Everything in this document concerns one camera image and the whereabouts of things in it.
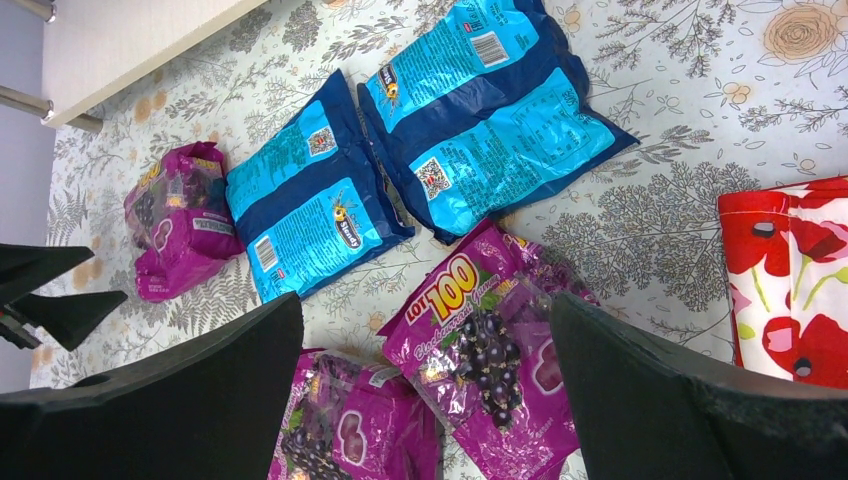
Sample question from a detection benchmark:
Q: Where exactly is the blue candy bag right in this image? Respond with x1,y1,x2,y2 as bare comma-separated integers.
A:
357,1,635,245

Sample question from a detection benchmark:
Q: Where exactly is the white two-tier shelf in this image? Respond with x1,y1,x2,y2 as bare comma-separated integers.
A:
1,0,262,133

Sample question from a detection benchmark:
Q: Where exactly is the blue candy bag left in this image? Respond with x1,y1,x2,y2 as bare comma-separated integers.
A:
226,71,414,303

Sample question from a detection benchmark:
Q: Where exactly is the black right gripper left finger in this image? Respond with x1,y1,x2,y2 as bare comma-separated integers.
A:
1,293,304,479

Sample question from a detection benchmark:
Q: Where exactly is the red floral cloth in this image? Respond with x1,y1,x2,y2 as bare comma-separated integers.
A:
717,176,847,389

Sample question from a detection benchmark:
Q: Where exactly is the blue candy bag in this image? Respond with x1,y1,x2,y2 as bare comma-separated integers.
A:
357,1,635,245
226,71,414,303

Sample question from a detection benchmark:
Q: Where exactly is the purple candy bag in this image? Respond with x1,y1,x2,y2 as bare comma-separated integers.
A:
124,142,245,303
268,348,443,480
381,220,596,479

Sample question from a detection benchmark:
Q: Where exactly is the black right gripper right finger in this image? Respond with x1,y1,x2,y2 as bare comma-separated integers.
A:
549,293,847,479

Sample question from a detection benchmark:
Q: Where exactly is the purple candy bag bottom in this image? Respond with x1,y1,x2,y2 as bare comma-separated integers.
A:
268,348,443,480

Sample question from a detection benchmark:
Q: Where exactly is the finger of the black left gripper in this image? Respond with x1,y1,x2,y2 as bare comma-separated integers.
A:
1,291,128,351
1,244,94,305

